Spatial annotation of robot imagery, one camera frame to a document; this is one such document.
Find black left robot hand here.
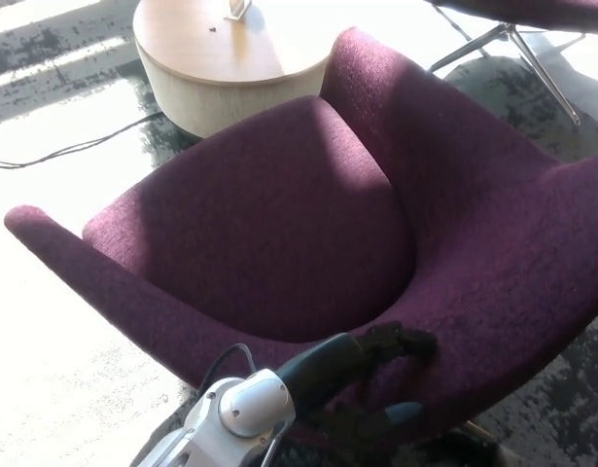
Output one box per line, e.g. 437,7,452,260
274,320,439,440

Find purple fabric armchair sofa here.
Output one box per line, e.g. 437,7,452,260
3,26,598,461

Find round wooden coffee table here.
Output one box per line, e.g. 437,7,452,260
131,0,334,140

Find small white card stand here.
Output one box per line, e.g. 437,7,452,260
223,0,254,22

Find purple chair with metal legs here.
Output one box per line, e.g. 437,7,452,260
424,0,598,126

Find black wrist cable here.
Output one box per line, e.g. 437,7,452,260
197,342,257,391

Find black floor cable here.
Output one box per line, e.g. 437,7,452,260
0,110,164,179

